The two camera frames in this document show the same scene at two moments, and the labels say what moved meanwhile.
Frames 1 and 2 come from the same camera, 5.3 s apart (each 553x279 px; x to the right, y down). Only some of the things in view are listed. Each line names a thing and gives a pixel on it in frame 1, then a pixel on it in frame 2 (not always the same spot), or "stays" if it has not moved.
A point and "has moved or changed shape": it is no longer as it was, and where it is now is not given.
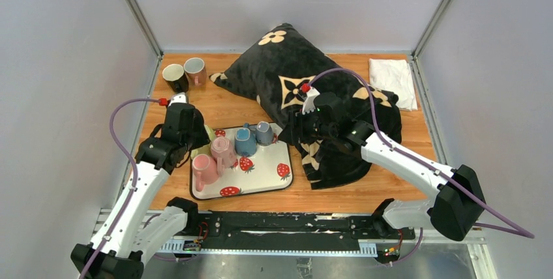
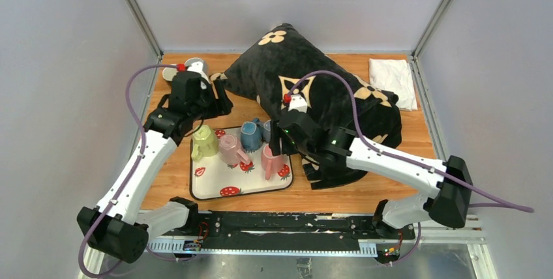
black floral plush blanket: x=284 y=68 stays
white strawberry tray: x=268 y=169 stays
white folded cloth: x=394 y=75 stays
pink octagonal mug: x=224 y=153 has moved or changed shape
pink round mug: x=205 y=170 to x=270 y=163
